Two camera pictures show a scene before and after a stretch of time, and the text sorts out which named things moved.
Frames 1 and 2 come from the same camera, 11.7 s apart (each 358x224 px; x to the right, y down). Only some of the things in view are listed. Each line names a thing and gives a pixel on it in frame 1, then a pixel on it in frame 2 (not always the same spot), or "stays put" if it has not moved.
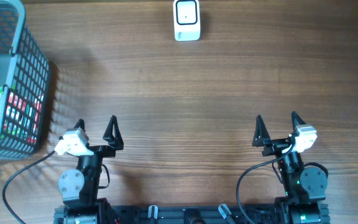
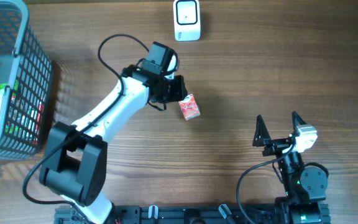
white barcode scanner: x=186 y=14 stays put
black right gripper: x=262 y=138 stays put
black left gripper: x=114 y=143 → x=181 y=93
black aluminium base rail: x=171 y=214 stays put
